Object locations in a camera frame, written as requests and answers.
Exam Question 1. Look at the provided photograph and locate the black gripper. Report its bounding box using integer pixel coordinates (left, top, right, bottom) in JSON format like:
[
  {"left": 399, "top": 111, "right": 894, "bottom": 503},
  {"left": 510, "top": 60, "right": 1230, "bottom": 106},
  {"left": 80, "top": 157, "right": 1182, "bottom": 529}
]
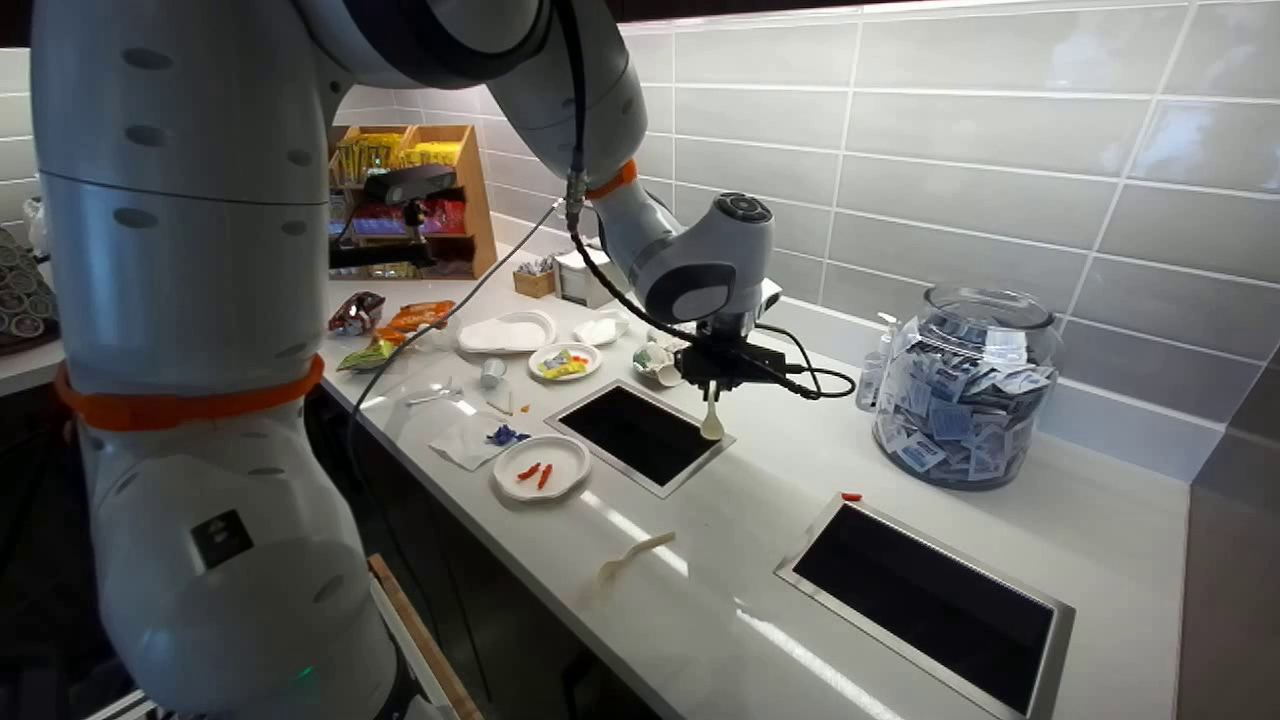
[{"left": 674, "top": 325, "right": 792, "bottom": 408}]

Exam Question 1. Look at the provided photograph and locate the cream plastic spoon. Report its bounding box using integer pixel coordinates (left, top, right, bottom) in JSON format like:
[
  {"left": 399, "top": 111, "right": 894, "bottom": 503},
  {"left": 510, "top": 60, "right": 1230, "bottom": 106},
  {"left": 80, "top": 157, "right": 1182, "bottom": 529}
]
[{"left": 697, "top": 392, "right": 732, "bottom": 443}]

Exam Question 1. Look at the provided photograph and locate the crushed patterned paper cup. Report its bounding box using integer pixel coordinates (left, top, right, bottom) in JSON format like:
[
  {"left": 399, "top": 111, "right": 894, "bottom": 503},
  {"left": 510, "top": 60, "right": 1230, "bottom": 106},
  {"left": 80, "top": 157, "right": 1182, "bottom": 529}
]
[{"left": 629, "top": 342, "right": 687, "bottom": 392}]

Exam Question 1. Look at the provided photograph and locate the black sink basin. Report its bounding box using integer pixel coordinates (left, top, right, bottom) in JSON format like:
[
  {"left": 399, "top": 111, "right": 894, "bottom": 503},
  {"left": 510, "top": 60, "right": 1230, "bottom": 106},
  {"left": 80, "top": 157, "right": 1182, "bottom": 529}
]
[{"left": 548, "top": 377, "right": 736, "bottom": 500}]

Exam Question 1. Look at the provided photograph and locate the small white tray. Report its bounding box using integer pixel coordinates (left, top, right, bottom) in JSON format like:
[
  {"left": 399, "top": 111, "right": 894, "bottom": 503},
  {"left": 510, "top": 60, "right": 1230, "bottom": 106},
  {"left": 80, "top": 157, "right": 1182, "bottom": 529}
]
[{"left": 573, "top": 311, "right": 626, "bottom": 351}]

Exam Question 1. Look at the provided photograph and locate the small plate with yellow food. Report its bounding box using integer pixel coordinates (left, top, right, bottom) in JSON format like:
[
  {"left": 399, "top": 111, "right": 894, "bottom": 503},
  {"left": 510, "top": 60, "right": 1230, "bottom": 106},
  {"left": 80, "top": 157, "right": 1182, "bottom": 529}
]
[{"left": 523, "top": 342, "right": 604, "bottom": 388}]

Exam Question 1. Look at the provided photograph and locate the small clear pump bottle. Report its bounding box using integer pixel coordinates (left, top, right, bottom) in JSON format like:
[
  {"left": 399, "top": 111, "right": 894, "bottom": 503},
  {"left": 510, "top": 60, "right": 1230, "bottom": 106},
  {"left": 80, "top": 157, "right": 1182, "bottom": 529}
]
[{"left": 852, "top": 311, "right": 901, "bottom": 415}]

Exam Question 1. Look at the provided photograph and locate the cream plastic fork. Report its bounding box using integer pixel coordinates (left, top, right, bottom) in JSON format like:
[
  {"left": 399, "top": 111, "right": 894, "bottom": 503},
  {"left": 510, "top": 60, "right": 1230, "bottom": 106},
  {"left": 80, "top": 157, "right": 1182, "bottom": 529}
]
[{"left": 597, "top": 529, "right": 681, "bottom": 583}]

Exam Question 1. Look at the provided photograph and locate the white round plate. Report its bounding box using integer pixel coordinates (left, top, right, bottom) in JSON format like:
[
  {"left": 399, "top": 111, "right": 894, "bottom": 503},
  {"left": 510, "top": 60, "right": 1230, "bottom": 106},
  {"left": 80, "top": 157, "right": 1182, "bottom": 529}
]
[{"left": 488, "top": 434, "right": 597, "bottom": 509}]

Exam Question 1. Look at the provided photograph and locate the silver napkin box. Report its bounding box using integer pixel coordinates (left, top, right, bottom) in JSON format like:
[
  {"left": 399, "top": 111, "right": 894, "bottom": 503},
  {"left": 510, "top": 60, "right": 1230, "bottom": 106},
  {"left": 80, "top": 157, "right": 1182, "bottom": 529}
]
[{"left": 554, "top": 250, "right": 634, "bottom": 311}]

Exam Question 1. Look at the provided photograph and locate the small brown box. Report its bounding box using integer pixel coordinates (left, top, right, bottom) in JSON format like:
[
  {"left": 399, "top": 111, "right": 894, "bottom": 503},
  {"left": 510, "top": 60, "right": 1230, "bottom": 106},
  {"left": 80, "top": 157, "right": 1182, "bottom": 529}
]
[{"left": 514, "top": 260, "right": 564, "bottom": 302}]

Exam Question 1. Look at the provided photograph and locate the white oval plate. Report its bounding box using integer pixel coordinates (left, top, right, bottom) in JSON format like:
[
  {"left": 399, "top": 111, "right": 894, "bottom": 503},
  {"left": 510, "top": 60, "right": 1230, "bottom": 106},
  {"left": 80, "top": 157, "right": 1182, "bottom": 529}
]
[{"left": 452, "top": 311, "right": 562, "bottom": 361}]

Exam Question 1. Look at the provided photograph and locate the glass jar of blue packets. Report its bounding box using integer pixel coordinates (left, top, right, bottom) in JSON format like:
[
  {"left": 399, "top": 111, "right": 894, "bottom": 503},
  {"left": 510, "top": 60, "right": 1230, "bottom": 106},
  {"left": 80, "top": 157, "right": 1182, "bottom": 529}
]
[{"left": 869, "top": 279, "right": 1066, "bottom": 493}]

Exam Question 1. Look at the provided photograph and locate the clear plastic bag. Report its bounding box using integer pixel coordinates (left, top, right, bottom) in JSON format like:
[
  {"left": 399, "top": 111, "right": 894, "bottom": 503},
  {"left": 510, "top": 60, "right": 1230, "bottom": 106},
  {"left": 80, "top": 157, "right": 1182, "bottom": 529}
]
[{"left": 380, "top": 382, "right": 533, "bottom": 474}]

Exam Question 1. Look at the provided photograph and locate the orange snack bag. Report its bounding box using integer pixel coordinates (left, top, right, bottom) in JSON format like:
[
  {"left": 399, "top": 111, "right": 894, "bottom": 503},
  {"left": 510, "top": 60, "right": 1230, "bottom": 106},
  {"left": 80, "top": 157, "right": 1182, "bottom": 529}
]
[{"left": 337, "top": 296, "right": 461, "bottom": 377}]

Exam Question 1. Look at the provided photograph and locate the wooden organizer shelf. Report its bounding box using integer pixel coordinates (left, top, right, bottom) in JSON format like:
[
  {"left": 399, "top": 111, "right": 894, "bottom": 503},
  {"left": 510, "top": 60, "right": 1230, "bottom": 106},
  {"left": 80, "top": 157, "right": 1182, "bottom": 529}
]
[{"left": 326, "top": 121, "right": 500, "bottom": 286}]

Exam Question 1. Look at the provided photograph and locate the dark snack bag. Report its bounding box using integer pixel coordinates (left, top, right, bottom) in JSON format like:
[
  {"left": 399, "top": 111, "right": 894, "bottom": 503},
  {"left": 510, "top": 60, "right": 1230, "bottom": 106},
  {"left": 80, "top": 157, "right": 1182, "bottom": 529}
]
[{"left": 326, "top": 288, "right": 393, "bottom": 342}]

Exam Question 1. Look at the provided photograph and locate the wooden board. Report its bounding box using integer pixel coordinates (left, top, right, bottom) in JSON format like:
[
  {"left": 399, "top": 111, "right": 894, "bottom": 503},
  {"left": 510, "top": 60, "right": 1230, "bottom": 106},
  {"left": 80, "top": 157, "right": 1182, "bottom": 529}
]
[{"left": 368, "top": 558, "right": 488, "bottom": 720}]

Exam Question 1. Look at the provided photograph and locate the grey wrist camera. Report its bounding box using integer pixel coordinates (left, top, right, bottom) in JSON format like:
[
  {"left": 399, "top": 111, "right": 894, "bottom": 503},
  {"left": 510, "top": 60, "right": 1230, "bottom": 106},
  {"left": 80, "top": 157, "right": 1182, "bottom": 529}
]
[{"left": 743, "top": 276, "right": 792, "bottom": 322}]

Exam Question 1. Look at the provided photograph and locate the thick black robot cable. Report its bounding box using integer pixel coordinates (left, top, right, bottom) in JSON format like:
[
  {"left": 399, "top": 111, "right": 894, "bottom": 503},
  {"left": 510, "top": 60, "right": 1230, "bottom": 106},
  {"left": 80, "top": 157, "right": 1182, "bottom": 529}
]
[{"left": 558, "top": 0, "right": 859, "bottom": 405}]

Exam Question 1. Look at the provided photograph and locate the thin black cable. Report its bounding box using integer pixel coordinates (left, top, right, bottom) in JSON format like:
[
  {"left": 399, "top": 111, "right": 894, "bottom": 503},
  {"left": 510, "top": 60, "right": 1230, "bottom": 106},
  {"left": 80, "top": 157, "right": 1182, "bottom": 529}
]
[{"left": 350, "top": 195, "right": 567, "bottom": 421}]

